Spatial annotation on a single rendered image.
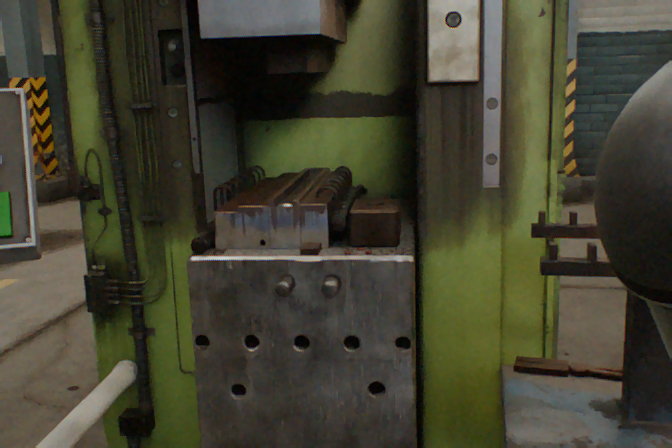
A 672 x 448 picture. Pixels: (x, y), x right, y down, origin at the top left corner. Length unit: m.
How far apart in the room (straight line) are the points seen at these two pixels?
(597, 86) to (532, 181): 5.82
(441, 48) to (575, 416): 0.65
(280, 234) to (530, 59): 0.54
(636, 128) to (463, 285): 1.05
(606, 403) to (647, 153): 0.83
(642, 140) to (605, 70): 6.82
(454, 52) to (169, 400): 0.89
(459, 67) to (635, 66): 5.95
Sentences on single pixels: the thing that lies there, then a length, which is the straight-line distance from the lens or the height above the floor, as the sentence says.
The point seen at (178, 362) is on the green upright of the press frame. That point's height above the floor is 0.64.
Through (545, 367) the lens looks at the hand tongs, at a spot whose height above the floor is 0.73.
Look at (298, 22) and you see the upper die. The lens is 1.22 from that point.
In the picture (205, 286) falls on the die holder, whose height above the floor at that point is 0.86.
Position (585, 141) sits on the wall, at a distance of 7.21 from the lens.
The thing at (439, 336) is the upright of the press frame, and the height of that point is 0.70.
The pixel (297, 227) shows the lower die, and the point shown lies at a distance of 1.25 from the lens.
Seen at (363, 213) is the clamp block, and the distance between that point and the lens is 1.23.
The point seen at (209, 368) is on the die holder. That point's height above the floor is 0.72.
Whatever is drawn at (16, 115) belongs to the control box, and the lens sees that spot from 1.33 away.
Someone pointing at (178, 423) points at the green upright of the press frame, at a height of 0.51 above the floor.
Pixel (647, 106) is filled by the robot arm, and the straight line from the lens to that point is 0.38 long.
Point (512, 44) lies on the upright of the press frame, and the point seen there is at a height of 1.25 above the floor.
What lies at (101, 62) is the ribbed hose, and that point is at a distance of 1.45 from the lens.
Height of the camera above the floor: 1.21
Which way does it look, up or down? 12 degrees down
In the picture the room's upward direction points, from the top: 2 degrees counter-clockwise
